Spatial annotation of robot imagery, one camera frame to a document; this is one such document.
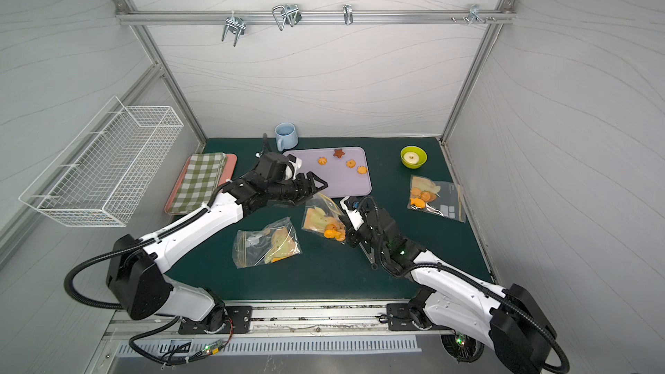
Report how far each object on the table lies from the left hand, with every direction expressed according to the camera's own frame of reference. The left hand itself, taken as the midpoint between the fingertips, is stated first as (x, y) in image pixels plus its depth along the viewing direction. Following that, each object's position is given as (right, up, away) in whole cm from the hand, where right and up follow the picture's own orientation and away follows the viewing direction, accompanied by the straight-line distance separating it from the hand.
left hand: (321, 189), depth 76 cm
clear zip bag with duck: (-17, -19, +12) cm, 29 cm away
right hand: (+7, -8, +3) cm, 11 cm away
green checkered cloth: (-53, +3, +31) cm, 61 cm away
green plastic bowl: (+38, +10, +35) cm, 52 cm away
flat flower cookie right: (+15, +5, +32) cm, 36 cm away
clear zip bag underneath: (0, -11, +13) cm, 17 cm away
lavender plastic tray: (+8, +4, +33) cm, 34 cm away
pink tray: (-43, +3, +32) cm, 53 cm away
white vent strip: (-42, -44, -4) cm, 61 cm away
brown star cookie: (+5, +12, +39) cm, 41 cm away
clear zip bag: (+46, -6, +25) cm, 53 cm away
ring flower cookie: (+10, +7, +35) cm, 37 cm away
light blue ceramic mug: (-18, +20, +33) cm, 43 cm away
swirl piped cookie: (-2, +9, +36) cm, 37 cm away
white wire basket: (-59, +4, -10) cm, 60 cm away
